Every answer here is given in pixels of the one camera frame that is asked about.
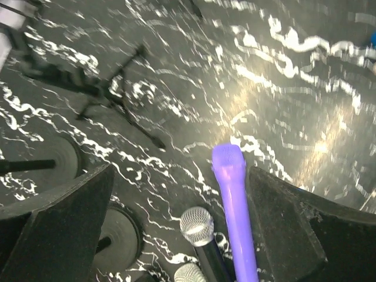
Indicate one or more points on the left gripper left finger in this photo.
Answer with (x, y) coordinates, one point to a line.
(53, 236)

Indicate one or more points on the empty round-base stand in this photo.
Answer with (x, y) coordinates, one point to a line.
(59, 160)

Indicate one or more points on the black tripod stand with shockmount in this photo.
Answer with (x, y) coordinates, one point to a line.
(76, 80)

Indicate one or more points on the black round-base mic stand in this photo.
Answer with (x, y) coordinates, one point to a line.
(120, 242)

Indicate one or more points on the blue white small card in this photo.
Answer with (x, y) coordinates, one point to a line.
(372, 42)

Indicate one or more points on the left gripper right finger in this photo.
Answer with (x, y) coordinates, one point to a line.
(307, 237)

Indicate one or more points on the purple microphone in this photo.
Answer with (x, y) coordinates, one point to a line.
(229, 167)

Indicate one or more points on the black microphone silver grille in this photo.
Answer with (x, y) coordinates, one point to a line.
(197, 227)

